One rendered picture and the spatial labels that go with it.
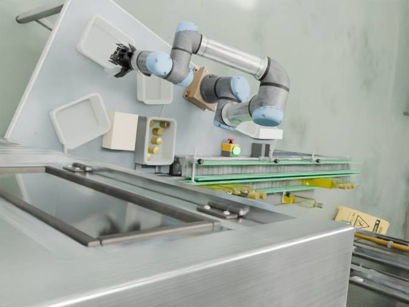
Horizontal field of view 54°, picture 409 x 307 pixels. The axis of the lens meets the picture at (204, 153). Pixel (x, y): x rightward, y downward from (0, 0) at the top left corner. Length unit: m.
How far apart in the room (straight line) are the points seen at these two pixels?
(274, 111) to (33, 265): 1.31
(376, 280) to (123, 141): 1.14
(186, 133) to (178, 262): 1.84
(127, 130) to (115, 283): 1.56
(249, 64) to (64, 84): 0.75
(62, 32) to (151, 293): 1.55
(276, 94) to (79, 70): 0.81
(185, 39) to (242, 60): 0.23
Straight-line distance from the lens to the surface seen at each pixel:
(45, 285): 0.26
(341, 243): 0.48
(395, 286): 1.56
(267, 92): 1.54
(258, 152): 2.49
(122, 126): 1.79
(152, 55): 1.35
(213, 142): 2.27
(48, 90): 1.72
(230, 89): 1.93
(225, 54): 1.49
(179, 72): 1.41
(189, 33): 1.46
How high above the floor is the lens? 2.33
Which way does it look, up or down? 45 degrees down
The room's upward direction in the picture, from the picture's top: 99 degrees clockwise
